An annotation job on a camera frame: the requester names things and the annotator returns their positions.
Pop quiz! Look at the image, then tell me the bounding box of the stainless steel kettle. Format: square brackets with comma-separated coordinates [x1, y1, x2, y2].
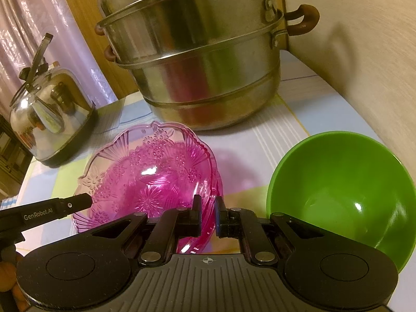
[10, 33, 97, 168]

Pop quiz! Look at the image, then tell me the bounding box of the left hand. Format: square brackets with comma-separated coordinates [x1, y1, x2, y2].
[1, 246, 30, 311]

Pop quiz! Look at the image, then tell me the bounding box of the dark shelf unit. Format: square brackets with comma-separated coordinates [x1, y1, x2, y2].
[0, 116, 33, 201]

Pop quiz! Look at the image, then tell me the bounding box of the wooden door panel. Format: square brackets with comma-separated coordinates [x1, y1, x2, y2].
[66, 0, 138, 99]

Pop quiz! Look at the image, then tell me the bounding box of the lilac curtain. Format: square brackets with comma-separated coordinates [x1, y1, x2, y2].
[1, 0, 117, 118]

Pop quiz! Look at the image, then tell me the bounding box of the stainless steel steamer pot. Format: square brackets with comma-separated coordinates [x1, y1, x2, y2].
[96, 0, 319, 130]

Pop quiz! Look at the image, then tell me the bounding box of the green plastic bowl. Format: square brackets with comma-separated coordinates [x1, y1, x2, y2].
[266, 131, 415, 270]

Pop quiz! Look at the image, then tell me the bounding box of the clear pink floral glass plate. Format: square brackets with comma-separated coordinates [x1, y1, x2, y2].
[73, 121, 223, 254]

